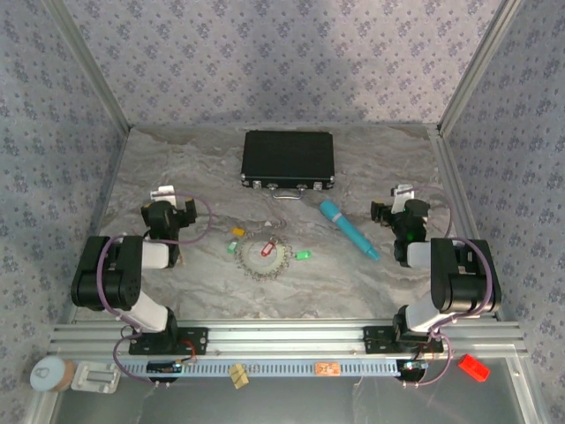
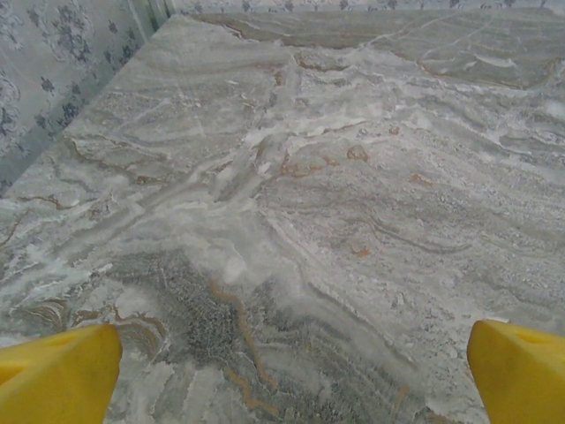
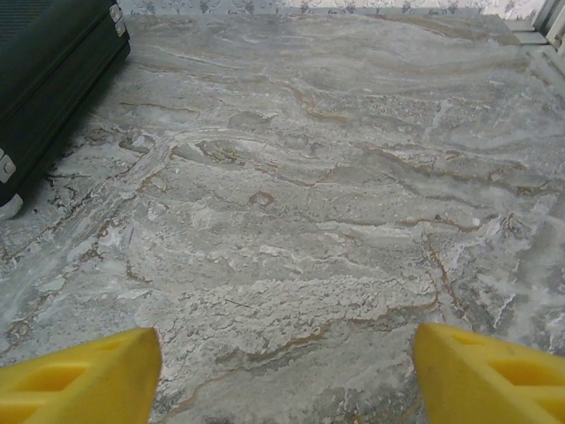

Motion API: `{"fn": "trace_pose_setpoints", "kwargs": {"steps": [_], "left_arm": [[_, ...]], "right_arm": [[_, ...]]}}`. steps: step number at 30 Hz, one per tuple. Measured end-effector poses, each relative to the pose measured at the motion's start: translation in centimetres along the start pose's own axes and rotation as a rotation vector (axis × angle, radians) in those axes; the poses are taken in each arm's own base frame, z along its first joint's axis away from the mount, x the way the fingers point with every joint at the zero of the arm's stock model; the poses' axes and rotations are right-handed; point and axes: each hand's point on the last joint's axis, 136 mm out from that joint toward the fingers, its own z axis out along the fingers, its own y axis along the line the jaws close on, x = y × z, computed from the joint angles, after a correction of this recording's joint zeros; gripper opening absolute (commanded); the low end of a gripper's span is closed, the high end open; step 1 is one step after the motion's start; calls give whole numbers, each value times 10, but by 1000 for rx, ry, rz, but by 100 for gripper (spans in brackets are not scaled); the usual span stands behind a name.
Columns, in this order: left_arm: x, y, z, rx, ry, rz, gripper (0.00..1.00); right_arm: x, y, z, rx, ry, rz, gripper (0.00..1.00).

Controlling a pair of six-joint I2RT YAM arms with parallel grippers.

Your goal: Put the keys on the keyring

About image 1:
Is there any grey slotted cable duct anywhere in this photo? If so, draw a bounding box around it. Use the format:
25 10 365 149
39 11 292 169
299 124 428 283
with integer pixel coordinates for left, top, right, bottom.
117 360 402 379

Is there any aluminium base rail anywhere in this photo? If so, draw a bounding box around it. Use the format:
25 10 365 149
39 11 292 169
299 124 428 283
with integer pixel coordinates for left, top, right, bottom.
47 320 530 360

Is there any black case with metal handle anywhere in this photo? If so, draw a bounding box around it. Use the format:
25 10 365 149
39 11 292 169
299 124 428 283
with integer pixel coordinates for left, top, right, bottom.
240 130 335 201

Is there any tape roll with white lid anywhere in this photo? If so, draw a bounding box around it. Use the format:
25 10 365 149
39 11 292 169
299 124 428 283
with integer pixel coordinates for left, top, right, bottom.
29 357 77 393

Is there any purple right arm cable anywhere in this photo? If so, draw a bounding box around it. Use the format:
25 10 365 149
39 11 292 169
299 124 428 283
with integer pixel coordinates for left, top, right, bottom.
412 184 498 390

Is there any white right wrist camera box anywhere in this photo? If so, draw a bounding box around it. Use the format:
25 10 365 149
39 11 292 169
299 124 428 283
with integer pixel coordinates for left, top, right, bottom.
390 184 416 214

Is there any metal disc with key rings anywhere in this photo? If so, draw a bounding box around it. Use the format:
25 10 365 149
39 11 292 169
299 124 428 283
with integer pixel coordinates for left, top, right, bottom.
237 233 295 282

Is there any red plastic block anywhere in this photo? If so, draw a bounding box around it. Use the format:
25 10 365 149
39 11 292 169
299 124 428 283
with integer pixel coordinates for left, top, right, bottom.
457 353 491 382

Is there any aluminium frame post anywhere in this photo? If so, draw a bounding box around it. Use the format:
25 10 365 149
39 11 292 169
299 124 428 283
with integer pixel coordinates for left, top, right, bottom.
41 0 133 133
435 0 526 136

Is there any red wire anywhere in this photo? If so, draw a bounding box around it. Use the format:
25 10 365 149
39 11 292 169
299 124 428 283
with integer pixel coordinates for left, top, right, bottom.
178 338 199 366

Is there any aluminium side rail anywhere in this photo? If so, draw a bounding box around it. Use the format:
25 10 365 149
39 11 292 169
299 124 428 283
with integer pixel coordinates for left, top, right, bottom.
65 127 133 323
426 125 507 322

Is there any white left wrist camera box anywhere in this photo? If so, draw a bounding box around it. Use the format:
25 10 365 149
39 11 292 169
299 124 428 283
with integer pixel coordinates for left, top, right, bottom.
149 185 177 212

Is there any teal marker pen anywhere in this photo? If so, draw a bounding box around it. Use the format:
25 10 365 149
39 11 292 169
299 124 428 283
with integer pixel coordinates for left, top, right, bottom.
320 199 380 261

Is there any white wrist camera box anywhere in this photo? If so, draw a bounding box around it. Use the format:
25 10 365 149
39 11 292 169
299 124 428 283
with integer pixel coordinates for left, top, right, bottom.
390 184 416 214
149 185 177 212

